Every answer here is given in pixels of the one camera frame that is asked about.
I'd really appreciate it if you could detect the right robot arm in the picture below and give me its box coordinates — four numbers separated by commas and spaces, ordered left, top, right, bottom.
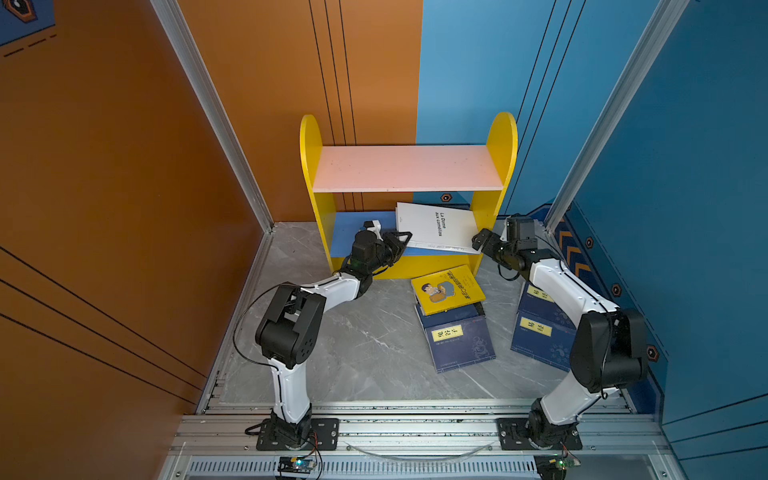
472, 215, 649, 449

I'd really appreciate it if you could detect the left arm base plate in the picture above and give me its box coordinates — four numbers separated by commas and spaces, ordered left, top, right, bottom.
256, 417, 341, 452

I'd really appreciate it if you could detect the yellow cartoon cover book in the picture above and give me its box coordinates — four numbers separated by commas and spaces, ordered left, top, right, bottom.
411, 265, 486, 316

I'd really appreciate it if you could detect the navy book under yellow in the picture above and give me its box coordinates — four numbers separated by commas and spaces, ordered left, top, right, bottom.
415, 302, 485, 329

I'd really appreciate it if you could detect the navy book right front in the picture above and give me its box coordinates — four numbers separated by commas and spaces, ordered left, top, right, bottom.
510, 312, 576, 372

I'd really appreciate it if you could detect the right aluminium corner post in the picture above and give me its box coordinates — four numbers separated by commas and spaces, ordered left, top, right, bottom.
544, 0, 689, 234

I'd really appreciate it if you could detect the navy book yellow label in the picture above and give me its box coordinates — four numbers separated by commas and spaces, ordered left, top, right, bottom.
425, 316, 496, 374

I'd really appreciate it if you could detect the green circuit board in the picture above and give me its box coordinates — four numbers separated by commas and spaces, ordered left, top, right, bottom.
534, 456, 580, 480
276, 456, 319, 479

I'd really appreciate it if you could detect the left aluminium corner post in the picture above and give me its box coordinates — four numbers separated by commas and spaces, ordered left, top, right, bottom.
150, 0, 274, 234

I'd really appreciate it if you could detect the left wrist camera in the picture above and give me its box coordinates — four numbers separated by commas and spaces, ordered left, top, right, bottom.
363, 220, 381, 237

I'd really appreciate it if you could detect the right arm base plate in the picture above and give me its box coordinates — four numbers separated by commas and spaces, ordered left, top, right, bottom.
496, 417, 583, 451

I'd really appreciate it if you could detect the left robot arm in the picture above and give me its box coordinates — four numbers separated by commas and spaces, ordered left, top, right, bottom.
255, 221, 412, 439

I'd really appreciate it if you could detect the aluminium frame rail front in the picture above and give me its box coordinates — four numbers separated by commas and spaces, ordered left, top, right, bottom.
161, 397, 685, 479

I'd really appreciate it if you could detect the right green circuit board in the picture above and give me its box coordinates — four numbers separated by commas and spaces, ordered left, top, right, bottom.
534, 456, 580, 480

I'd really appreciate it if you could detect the left green circuit board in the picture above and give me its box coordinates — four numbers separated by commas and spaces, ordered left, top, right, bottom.
276, 456, 319, 479

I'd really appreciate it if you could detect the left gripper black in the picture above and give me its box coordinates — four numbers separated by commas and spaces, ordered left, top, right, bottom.
365, 231, 411, 278

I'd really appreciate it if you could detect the white La Dame book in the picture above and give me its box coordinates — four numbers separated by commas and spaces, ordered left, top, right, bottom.
396, 202, 479, 254

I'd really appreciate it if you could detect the aluminium corner post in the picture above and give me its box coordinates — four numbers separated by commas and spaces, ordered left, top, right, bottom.
150, 0, 274, 234
544, 0, 689, 234

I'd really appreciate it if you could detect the navy book right rear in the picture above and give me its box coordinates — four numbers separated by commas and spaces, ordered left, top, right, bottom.
518, 282, 575, 329

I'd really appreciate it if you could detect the yellow pink blue bookshelf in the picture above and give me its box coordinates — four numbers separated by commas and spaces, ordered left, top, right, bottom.
299, 112, 518, 271

